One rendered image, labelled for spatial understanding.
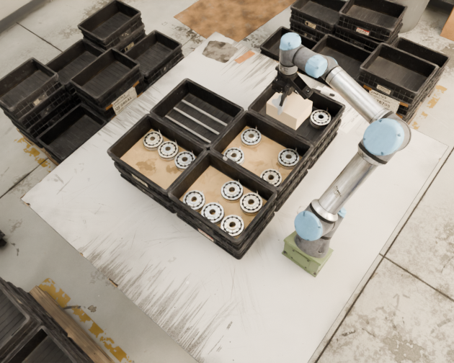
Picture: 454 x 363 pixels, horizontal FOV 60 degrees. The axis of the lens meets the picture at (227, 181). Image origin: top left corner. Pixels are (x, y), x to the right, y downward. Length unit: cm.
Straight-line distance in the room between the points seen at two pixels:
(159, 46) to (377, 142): 227
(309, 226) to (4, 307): 159
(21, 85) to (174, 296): 201
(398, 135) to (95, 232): 143
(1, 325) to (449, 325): 241
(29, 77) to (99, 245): 164
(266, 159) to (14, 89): 198
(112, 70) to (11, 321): 174
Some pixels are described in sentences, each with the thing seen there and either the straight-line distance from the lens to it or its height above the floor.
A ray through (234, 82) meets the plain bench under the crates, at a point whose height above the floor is 70.
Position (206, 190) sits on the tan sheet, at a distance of 186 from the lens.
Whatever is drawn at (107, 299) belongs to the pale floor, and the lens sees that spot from 267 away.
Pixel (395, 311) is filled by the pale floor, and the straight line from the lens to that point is 262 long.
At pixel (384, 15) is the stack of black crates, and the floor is 50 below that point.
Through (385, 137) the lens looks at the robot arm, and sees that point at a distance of 136.
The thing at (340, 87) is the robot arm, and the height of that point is 132.
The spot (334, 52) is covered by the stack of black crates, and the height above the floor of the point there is 38.
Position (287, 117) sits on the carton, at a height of 110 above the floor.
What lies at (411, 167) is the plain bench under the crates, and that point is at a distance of 220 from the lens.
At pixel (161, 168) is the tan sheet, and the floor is 83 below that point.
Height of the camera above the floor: 243
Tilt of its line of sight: 59 degrees down
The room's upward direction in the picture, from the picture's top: 7 degrees counter-clockwise
